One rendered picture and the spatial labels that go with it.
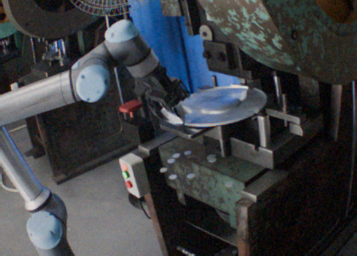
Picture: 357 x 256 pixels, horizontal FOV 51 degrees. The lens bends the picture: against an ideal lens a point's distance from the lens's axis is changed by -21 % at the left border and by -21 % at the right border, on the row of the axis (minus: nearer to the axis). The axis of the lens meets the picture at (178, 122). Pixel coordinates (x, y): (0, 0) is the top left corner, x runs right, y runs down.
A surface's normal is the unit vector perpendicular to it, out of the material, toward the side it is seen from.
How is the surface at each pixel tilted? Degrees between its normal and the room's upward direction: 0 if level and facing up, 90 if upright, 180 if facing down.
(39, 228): 7
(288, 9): 90
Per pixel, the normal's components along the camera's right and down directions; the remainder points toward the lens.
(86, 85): 0.17, 0.37
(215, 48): -0.77, 0.37
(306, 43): 0.62, 0.22
